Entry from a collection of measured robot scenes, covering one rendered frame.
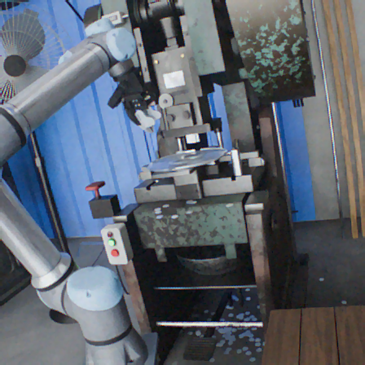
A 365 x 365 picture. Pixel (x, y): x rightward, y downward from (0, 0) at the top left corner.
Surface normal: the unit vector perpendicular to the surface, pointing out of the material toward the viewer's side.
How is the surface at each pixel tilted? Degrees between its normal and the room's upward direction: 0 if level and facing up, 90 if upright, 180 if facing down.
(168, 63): 90
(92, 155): 90
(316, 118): 90
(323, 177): 90
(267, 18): 113
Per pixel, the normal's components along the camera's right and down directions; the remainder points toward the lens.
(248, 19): -0.22, 0.63
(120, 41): 0.73, 0.02
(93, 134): -0.32, 0.29
